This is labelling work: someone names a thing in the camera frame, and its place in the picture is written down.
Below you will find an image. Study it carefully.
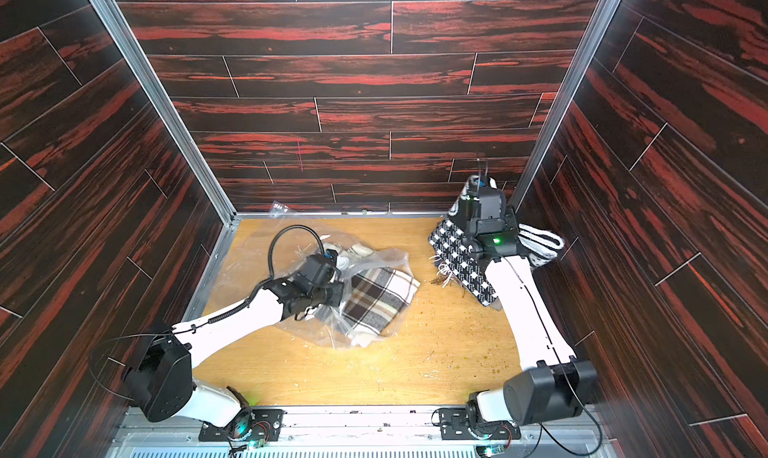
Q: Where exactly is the black white checkered scarf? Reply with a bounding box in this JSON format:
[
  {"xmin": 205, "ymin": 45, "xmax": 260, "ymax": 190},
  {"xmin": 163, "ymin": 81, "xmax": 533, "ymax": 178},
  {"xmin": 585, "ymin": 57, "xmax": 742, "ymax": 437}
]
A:
[{"xmin": 428, "ymin": 218, "xmax": 498, "ymax": 306}]

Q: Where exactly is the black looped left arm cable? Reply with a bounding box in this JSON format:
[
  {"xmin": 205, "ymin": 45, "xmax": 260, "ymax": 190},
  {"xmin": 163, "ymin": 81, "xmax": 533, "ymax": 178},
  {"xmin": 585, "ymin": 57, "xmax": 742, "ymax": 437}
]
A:
[{"xmin": 266, "ymin": 224, "xmax": 328, "ymax": 282}]

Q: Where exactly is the clear plastic vacuum bag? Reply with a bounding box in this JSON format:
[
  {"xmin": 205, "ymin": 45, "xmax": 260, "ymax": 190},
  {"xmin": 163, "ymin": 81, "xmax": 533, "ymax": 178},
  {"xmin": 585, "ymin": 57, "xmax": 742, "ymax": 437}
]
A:
[{"xmin": 201, "ymin": 215, "xmax": 420, "ymax": 350}]

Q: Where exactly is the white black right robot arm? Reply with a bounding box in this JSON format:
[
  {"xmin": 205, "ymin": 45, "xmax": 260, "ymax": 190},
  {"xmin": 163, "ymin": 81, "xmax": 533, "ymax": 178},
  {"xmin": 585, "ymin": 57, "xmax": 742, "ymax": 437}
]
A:
[{"xmin": 456, "ymin": 174, "xmax": 597, "ymax": 430}]

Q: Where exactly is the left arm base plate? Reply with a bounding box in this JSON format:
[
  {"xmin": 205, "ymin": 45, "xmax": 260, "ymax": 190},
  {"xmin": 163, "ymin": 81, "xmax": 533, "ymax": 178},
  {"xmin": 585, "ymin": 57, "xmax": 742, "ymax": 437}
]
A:
[{"xmin": 198, "ymin": 408, "xmax": 285, "ymax": 445}]

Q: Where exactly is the black smiley face scarf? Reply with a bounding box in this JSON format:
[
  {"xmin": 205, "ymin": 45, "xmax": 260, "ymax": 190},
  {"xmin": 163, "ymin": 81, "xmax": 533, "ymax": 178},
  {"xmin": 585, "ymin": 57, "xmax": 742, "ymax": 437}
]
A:
[{"xmin": 448, "ymin": 175, "xmax": 505, "ymax": 236}]

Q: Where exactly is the cream brown plaid scarf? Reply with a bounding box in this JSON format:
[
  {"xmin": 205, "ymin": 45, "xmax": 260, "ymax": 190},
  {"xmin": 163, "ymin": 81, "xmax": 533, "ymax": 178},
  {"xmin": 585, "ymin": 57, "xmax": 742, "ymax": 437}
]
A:
[{"xmin": 317, "ymin": 243, "xmax": 420, "ymax": 348}]

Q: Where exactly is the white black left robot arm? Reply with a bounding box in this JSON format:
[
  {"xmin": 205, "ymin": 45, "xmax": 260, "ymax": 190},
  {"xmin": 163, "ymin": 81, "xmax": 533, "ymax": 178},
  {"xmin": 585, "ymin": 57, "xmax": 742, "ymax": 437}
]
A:
[{"xmin": 123, "ymin": 251, "xmax": 343, "ymax": 428}]

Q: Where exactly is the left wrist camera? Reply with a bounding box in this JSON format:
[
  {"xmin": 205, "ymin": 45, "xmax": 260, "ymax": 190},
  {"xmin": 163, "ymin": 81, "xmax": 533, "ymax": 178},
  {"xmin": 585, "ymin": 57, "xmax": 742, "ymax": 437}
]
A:
[{"xmin": 324, "ymin": 248, "xmax": 339, "ymax": 268}]

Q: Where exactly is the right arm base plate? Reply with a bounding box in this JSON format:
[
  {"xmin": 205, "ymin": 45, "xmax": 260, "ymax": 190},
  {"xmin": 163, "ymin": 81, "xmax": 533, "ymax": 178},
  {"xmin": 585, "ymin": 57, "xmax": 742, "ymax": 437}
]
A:
[{"xmin": 430, "ymin": 405, "xmax": 521, "ymax": 441}]

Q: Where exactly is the aluminium front rail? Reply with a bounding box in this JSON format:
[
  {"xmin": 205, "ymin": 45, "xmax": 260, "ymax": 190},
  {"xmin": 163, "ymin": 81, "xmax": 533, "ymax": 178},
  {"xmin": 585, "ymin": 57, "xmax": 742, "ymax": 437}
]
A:
[{"xmin": 107, "ymin": 405, "xmax": 623, "ymax": 457}]

